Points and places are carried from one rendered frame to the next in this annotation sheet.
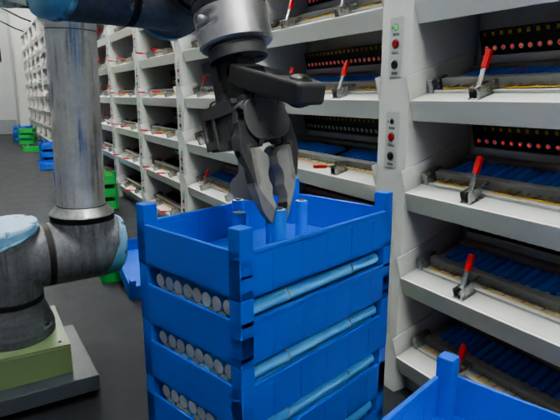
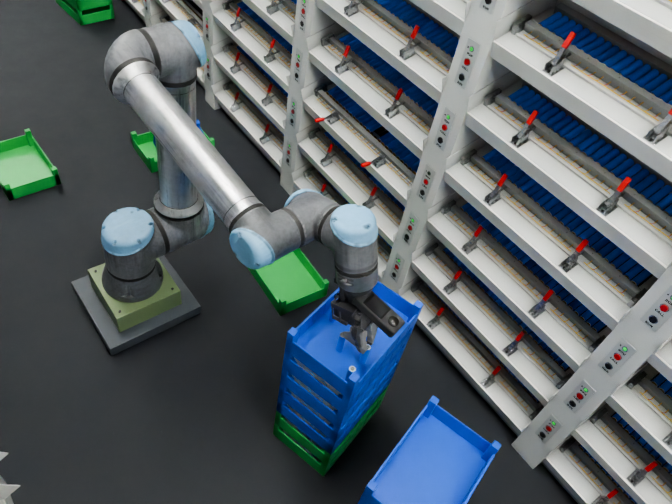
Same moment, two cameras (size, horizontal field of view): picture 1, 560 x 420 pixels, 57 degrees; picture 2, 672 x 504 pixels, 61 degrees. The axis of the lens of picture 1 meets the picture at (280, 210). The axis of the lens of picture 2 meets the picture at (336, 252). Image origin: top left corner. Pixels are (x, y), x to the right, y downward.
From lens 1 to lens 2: 1.03 m
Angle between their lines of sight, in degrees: 37
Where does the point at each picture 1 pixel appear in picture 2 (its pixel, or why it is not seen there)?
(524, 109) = (512, 233)
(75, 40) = (183, 102)
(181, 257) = (316, 367)
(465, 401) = (437, 412)
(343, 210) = (392, 296)
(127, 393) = (218, 313)
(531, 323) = (482, 323)
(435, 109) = (461, 189)
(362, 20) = (422, 83)
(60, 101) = not seen: hidden behind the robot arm
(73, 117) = not seen: hidden behind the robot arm
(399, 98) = (438, 163)
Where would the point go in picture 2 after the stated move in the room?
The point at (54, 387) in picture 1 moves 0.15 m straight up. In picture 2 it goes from (174, 318) to (171, 291)
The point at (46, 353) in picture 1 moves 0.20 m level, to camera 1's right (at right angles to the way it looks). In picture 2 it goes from (165, 299) to (227, 299)
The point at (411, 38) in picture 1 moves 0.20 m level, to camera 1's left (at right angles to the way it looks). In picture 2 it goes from (457, 134) to (384, 129)
